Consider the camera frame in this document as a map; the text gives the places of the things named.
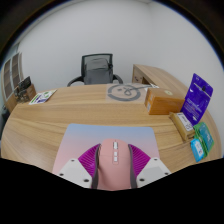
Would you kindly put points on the wooden shelf cabinet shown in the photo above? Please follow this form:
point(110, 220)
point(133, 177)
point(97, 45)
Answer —
point(11, 75)

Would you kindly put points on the blue packet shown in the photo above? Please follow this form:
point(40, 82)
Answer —
point(197, 150)

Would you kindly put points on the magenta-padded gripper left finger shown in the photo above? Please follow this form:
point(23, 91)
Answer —
point(75, 168)

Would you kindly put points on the tan paper packet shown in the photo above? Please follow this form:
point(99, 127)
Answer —
point(181, 125)

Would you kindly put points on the orange-brown cardboard box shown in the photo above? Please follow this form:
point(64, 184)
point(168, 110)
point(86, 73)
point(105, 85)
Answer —
point(165, 101)

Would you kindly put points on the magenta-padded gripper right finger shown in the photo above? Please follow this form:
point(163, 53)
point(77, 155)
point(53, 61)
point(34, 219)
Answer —
point(150, 168)

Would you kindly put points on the green packet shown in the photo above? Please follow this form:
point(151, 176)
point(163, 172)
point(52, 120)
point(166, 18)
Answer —
point(206, 136)

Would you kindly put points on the white green leaflet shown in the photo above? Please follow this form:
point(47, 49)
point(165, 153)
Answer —
point(42, 97)

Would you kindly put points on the pink computer mouse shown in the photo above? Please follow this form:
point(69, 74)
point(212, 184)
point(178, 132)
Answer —
point(115, 170)

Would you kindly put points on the grey backpack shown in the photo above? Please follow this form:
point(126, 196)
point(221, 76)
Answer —
point(98, 71)

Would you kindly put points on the black mesh office chair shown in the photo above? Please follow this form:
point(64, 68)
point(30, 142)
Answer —
point(76, 81)

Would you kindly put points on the pink-blue gradient mouse pad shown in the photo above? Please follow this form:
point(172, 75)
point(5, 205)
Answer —
point(86, 136)

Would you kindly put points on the large dark cardboard box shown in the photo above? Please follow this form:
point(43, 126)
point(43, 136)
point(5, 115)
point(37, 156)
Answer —
point(25, 93)

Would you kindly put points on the purple standing pouch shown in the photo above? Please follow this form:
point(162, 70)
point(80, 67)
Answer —
point(197, 100)

